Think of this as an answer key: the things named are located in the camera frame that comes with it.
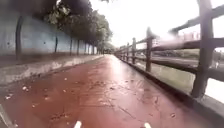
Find red paved path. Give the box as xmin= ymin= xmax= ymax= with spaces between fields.
xmin=0 ymin=54 xmax=218 ymax=128

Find row of trees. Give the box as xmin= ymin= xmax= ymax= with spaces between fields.
xmin=13 ymin=0 xmax=115 ymax=58

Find river water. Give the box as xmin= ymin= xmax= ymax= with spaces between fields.
xmin=136 ymin=55 xmax=224 ymax=104

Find grey concrete path edge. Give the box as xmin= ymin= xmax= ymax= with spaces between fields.
xmin=114 ymin=55 xmax=224 ymax=125

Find distant pink buildings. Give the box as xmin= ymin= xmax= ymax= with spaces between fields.
xmin=151 ymin=31 xmax=202 ymax=48

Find dark wooden railing fence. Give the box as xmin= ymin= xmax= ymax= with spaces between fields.
xmin=113 ymin=0 xmax=224 ymax=100

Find low grey concrete kerb wall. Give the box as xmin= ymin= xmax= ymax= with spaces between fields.
xmin=0 ymin=54 xmax=105 ymax=87

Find tall grey concrete wall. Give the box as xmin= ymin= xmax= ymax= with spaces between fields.
xmin=0 ymin=9 xmax=101 ymax=58

